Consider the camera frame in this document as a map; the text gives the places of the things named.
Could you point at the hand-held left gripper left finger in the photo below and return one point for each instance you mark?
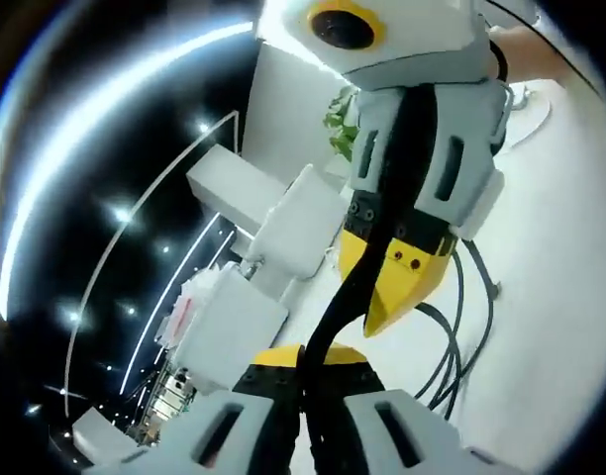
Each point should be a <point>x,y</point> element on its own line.
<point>253,420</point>

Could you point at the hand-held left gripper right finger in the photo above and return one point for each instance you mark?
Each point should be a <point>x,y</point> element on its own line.
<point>362,425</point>

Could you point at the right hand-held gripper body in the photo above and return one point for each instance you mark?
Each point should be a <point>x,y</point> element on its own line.
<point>422,34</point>

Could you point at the white desktop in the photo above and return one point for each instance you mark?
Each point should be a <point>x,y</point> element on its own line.
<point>555,247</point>

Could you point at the green potted plant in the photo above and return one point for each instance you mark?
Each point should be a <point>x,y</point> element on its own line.
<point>343,131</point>

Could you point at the white storage box with bags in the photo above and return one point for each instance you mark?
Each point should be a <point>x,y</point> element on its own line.
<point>233,331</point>

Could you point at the background storage shelves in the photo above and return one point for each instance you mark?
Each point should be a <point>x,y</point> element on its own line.
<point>164,401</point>

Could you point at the white lidded storage box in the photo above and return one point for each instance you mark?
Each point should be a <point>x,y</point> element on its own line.
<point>298,227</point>

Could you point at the clear plastic bags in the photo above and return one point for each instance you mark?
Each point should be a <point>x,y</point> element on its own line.
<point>189,307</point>

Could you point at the tall white pillar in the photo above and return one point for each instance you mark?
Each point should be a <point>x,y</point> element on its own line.
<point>233,183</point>

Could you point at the short white pillar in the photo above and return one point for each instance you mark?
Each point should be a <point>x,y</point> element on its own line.
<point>97,430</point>

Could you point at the long ceiling light strip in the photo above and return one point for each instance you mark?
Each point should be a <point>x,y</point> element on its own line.
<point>85,128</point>

